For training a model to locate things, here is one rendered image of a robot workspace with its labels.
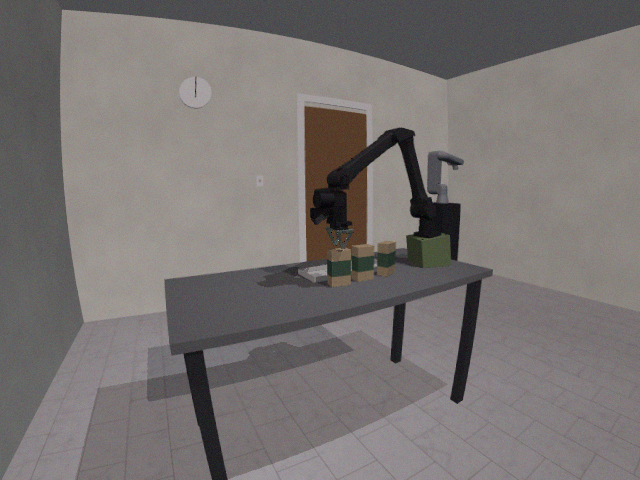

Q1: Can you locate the tan rectangular block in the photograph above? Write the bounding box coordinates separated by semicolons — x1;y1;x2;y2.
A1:
351;244;374;282
377;241;396;277
327;248;351;287

